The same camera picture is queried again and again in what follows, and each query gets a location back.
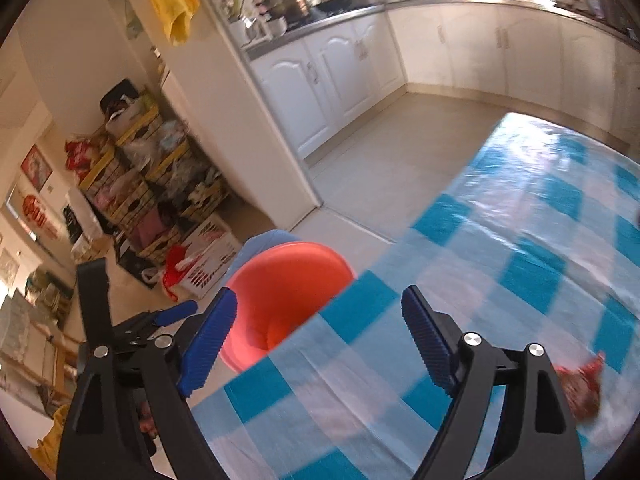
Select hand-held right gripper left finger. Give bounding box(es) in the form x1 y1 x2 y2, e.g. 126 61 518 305
56 287 238 480

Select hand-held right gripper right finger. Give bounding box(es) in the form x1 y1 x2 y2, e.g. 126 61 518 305
401 285 586 480

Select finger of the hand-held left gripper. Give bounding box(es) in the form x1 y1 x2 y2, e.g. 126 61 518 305
75 257 115 356
112 301 198 356

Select red plastic basin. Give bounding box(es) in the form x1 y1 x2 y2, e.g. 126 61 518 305
219 241 357 373

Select red snack packet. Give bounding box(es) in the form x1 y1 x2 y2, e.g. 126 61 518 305
552 351 607 423

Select red plastic bag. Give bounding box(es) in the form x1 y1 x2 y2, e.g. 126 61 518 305
160 245 193 301

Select white laundry basket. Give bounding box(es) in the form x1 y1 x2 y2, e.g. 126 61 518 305
177 212 243 301

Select light blue rounded object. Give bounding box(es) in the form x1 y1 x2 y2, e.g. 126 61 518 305
234 229 296 281

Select blue white checkered tablecloth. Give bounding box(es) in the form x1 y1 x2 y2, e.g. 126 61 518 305
192 112 640 480

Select black bag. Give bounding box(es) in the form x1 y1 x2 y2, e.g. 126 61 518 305
99 78 141 116

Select white kitchen base cabinets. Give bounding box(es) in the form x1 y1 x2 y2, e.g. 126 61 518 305
247 0 640 161

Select yellow hanging cloth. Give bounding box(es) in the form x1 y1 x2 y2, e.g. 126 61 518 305
145 0 201 47

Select steel steamer pot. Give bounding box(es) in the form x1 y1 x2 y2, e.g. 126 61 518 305
260 0 308 23

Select gas stove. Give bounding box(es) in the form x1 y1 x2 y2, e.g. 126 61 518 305
287 7 361 28

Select red wall ornament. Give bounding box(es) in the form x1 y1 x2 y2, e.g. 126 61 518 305
22 195 61 241

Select red framed wall picture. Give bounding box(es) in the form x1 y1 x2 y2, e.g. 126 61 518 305
20 144 53 192

